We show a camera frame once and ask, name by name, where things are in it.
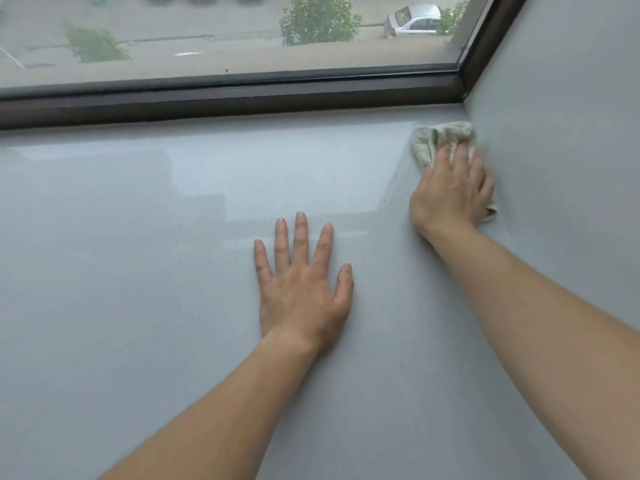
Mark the person's left hand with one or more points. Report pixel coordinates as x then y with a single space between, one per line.
300 309

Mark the person's right hand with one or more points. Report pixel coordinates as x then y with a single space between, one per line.
450 199

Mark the white cleaning cloth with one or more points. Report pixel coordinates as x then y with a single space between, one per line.
425 142

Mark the person's right forearm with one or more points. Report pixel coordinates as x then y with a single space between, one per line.
540 319

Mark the person's left forearm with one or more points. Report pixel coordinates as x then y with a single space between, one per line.
225 419

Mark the slender green tree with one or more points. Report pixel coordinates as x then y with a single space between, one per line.
450 19

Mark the silver car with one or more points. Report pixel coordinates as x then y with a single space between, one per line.
415 22

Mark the bushy green tree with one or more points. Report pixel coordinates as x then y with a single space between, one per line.
320 19

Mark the dark brown window frame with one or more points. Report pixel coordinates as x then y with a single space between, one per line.
250 97

